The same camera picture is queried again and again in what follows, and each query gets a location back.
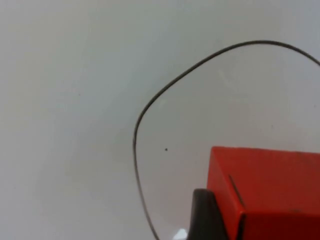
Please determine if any red cube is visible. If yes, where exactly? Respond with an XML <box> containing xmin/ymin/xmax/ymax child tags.
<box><xmin>206</xmin><ymin>146</ymin><xmax>320</xmax><ymax>240</ymax></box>

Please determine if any grey-framed whiteboard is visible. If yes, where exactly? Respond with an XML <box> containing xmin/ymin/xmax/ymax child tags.
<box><xmin>0</xmin><ymin>0</ymin><xmax>320</xmax><ymax>240</ymax></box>

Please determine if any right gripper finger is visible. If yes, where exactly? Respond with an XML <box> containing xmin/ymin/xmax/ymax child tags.
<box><xmin>188</xmin><ymin>188</ymin><xmax>230</xmax><ymax>240</ymax></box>

